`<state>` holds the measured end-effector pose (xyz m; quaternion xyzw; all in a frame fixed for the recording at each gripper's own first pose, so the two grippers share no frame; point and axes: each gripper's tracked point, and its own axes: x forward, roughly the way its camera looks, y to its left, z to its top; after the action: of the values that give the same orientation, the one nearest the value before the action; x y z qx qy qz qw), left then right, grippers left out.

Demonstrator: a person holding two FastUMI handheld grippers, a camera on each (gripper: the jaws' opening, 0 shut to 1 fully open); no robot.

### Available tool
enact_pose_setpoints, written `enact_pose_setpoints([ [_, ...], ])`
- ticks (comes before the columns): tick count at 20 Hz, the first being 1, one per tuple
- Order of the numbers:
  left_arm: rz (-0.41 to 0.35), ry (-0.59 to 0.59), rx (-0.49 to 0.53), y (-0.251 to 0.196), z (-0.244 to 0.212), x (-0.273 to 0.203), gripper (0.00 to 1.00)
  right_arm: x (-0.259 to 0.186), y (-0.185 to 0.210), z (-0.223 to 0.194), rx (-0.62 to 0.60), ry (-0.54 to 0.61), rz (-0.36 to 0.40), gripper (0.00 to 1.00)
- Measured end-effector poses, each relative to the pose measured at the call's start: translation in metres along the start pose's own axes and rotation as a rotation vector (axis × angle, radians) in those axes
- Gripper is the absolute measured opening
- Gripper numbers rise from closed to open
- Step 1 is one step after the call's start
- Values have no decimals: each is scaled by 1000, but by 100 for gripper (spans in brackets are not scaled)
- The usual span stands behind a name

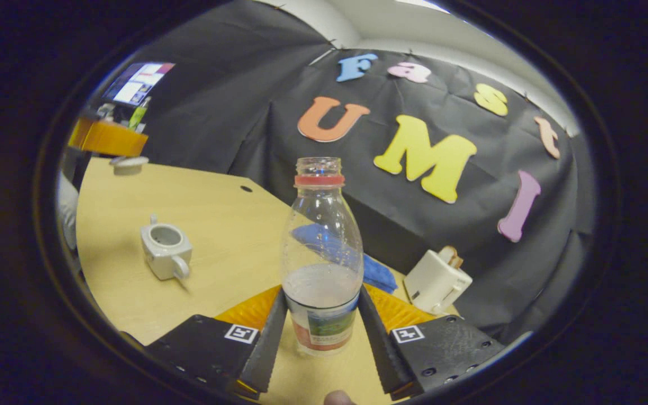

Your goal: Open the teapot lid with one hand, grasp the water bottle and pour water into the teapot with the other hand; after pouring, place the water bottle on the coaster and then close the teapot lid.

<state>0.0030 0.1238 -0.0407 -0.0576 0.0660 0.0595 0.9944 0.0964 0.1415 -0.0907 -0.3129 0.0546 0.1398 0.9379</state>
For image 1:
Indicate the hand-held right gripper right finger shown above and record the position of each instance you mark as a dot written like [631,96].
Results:
[380,349]

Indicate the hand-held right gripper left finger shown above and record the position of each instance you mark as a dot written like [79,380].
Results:
[265,349]

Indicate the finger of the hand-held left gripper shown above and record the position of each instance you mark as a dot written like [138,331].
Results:
[107,139]

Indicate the clear plastic water bottle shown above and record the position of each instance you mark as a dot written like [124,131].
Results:
[321,236]

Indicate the white teacup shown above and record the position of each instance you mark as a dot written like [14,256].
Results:
[163,260]

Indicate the computer monitor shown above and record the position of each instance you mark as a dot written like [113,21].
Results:
[135,84]

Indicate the blue towel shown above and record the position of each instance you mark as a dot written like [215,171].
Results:
[380,275]

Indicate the white toaster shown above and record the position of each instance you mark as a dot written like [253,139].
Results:
[433,284]

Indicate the toast slice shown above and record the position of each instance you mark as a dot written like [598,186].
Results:
[451,256]

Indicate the black backdrop cloth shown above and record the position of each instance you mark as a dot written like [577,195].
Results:
[234,112]

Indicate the ceiling light panel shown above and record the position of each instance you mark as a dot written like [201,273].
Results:
[422,4]

